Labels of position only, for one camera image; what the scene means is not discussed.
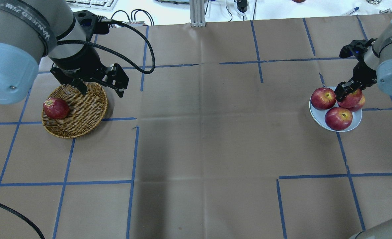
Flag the red apple on plate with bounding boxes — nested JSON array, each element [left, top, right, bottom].
[[348, 95, 366, 112], [324, 107, 353, 131], [311, 87, 336, 110]]

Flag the red apple on plate back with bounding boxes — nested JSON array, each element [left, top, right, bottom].
[[348, 95, 366, 112]]

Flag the brown paper table cover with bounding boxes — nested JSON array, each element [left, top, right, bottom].
[[0, 15, 392, 239]]

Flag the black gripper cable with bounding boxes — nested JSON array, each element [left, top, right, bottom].
[[57, 18, 156, 75]]

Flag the red yellow transferred apple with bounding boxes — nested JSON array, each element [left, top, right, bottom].
[[337, 89, 363, 109]]

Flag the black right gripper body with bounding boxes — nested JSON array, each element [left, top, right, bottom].
[[350, 62, 377, 90]]

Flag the red apple on plate front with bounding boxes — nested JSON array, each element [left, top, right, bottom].
[[324, 107, 353, 131]]

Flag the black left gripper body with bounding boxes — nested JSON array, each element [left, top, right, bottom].
[[50, 50, 117, 92]]

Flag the red apple on plate left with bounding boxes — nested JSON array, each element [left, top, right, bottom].
[[311, 87, 336, 110]]

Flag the light blue plate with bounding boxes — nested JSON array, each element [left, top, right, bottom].
[[309, 87, 365, 132]]

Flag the black power adapter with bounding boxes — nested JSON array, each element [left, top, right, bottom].
[[235, 0, 248, 14]]

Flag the blue white pen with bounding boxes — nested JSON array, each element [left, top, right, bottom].
[[340, 6, 359, 16]]

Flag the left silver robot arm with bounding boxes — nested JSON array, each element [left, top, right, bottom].
[[0, 0, 129, 105]]

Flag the woven wicker basket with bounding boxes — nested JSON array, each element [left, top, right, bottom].
[[41, 83, 108, 138]]

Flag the aluminium frame post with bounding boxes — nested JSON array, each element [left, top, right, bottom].
[[189, 0, 206, 27]]

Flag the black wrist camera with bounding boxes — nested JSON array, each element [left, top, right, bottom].
[[339, 38, 377, 61]]

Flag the white keyboard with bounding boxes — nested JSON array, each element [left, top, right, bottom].
[[66, 0, 118, 10]]

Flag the red apple in basket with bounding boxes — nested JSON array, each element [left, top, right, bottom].
[[43, 97, 70, 119]]

